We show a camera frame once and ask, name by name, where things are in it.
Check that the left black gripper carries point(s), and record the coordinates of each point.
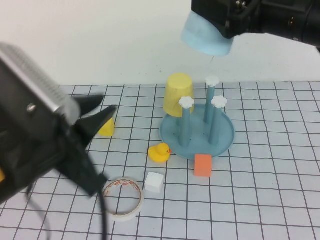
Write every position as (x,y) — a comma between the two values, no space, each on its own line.
(37,150)

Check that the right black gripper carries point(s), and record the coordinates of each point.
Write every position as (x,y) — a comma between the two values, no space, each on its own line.
(246,15)

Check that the light blue plastic cup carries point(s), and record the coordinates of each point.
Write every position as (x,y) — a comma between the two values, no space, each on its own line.
(205,40)

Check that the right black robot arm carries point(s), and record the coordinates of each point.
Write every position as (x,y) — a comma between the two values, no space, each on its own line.
(292,20)

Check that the yellow plastic cup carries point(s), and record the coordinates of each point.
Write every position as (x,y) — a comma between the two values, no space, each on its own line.
(175,95)

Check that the teal cup stand white caps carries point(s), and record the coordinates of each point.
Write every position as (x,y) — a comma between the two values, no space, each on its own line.
(197,147)

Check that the yellow foam cube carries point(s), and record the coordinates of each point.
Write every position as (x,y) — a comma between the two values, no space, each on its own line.
(108,130)

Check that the yellow rubber duck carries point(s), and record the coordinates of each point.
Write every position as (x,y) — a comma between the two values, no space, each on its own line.
(158,153)

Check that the white foam cube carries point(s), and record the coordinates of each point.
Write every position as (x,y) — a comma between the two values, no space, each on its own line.
(153,183)

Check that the white tape roll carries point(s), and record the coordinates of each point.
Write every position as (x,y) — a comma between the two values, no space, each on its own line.
(125,216)

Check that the orange foam block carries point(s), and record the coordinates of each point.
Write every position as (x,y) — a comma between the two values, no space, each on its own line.
(203,166)

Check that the grey checkered tablecloth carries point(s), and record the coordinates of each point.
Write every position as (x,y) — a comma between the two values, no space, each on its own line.
(262,175)

